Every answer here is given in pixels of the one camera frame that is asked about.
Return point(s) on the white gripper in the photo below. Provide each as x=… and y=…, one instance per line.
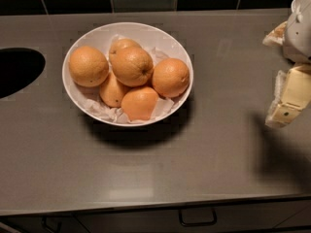
x=298, y=36

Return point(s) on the orange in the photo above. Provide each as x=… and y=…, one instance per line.
x=171, y=77
x=120, y=44
x=88, y=66
x=139, y=103
x=132, y=66
x=112, y=91

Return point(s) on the white ceramic bowl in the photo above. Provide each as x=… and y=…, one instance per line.
x=147, y=36

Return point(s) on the white tissue paper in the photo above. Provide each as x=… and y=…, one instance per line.
x=88, y=98

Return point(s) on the black sink opening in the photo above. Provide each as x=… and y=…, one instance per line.
x=19, y=67

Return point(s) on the centre drawer handle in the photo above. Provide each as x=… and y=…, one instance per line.
x=197, y=217

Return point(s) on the drawer handle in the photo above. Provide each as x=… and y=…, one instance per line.
x=197, y=217
x=50, y=226

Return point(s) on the left drawer handle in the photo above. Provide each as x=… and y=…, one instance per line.
x=50, y=226

